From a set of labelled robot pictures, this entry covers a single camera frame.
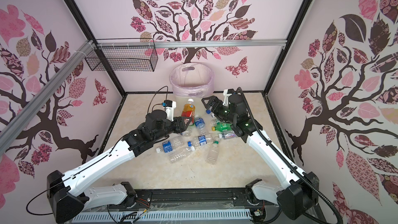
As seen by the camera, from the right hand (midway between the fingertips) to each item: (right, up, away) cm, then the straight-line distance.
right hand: (206, 102), depth 71 cm
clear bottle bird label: (+7, -12, +29) cm, 32 cm away
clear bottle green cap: (+5, -29, +16) cm, 34 cm away
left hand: (-9, -9, 0) cm, 12 cm away
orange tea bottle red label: (-8, -4, 0) cm, 9 cm away
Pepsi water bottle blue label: (-2, -22, +18) cm, 29 cm away
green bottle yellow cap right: (+10, -15, +23) cm, 30 cm away
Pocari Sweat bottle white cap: (-4, -13, +24) cm, 28 cm away
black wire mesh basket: (-52, +31, +23) cm, 65 cm away
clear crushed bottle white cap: (-14, -30, +18) cm, 37 cm away
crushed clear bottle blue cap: (+2, -6, +34) cm, 35 cm away
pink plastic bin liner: (-9, +17, +35) cm, 40 cm away
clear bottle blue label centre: (-22, -25, +15) cm, 36 cm away
